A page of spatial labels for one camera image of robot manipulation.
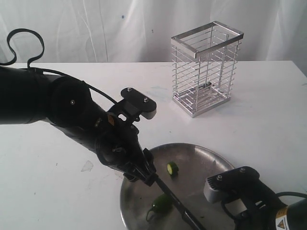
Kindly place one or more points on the round steel plate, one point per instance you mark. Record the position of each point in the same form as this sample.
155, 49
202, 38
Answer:
195, 164

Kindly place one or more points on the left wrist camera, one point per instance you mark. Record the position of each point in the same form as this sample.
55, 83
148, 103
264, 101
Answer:
136, 103

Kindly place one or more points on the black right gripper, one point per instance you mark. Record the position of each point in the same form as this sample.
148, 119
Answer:
260, 213

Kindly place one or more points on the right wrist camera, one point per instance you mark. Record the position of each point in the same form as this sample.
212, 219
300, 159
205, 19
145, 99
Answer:
225, 184

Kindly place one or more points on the yellow-green oval slice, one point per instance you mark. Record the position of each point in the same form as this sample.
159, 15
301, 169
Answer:
172, 169

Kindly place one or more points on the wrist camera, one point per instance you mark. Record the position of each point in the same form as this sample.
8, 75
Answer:
136, 103
225, 184

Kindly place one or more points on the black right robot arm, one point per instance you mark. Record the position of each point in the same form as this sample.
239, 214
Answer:
294, 216

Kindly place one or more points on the silver wire utensil holder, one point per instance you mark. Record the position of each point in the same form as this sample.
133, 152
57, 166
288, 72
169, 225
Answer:
204, 63

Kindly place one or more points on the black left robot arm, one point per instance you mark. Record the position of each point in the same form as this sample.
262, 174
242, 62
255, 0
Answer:
65, 102

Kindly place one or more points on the black handled knife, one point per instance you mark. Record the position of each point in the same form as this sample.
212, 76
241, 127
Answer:
186, 215

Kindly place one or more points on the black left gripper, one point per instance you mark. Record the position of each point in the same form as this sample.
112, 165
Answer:
117, 147

